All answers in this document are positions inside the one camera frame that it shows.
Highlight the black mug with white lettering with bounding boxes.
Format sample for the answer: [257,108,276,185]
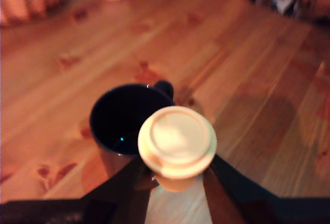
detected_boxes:
[89,80,176,183]

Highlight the cream coffee capsule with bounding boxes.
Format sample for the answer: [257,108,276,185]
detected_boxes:
[137,105,218,193]

